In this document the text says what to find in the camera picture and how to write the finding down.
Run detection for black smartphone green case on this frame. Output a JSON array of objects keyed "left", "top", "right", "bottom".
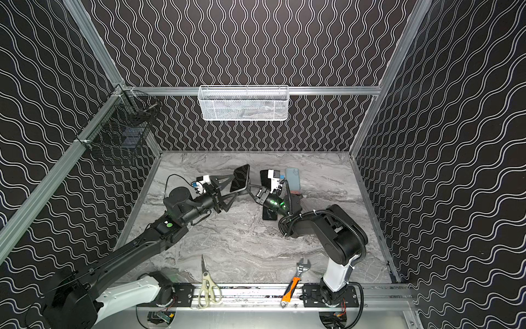
[{"left": 260, "top": 169, "right": 271, "bottom": 189}]

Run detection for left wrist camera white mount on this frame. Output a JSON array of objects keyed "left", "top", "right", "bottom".
[{"left": 191, "top": 175, "right": 211, "bottom": 195}]

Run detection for phone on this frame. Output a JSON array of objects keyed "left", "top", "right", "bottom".
[{"left": 262, "top": 206, "right": 278, "bottom": 222}]

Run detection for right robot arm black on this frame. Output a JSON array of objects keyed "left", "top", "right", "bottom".
[{"left": 247, "top": 185, "right": 368, "bottom": 306}]

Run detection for beige handled scissors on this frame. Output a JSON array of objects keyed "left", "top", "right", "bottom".
[{"left": 197, "top": 255, "right": 223, "bottom": 308}]

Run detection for black wire basket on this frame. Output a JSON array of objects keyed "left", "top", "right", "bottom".
[{"left": 87, "top": 90, "right": 161, "bottom": 167}]

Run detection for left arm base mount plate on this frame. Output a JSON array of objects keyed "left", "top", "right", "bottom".
[{"left": 153, "top": 283, "right": 195, "bottom": 308}]

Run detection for white wire mesh basket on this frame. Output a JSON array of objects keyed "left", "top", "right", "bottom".
[{"left": 197, "top": 85, "right": 290, "bottom": 121}]

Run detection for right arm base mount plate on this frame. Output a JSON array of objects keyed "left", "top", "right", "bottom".
[{"left": 299, "top": 283, "right": 360, "bottom": 308}]

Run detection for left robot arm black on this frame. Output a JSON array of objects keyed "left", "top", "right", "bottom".
[{"left": 41, "top": 171, "right": 249, "bottom": 328}]

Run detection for light blue phone case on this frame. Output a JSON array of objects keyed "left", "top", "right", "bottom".
[{"left": 285, "top": 168, "right": 301, "bottom": 195}]

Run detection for orange handled adjustable wrench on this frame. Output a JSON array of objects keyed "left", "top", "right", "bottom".
[{"left": 280, "top": 259, "right": 311, "bottom": 308}]

